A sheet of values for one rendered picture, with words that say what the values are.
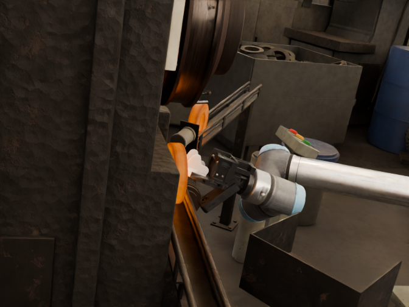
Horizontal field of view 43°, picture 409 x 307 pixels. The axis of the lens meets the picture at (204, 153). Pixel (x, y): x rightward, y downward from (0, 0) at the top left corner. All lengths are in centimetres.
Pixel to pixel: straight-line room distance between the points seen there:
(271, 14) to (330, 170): 414
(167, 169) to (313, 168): 64
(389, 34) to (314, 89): 167
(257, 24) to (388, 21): 134
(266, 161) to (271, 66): 213
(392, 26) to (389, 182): 397
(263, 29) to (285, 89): 196
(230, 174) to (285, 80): 246
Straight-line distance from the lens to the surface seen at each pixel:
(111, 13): 86
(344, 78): 408
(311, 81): 387
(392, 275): 119
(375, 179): 152
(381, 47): 536
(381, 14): 525
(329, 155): 281
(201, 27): 117
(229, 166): 130
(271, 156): 154
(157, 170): 97
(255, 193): 134
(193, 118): 186
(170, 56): 92
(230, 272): 237
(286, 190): 138
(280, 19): 544
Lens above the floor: 123
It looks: 19 degrees down
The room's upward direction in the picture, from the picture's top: 9 degrees clockwise
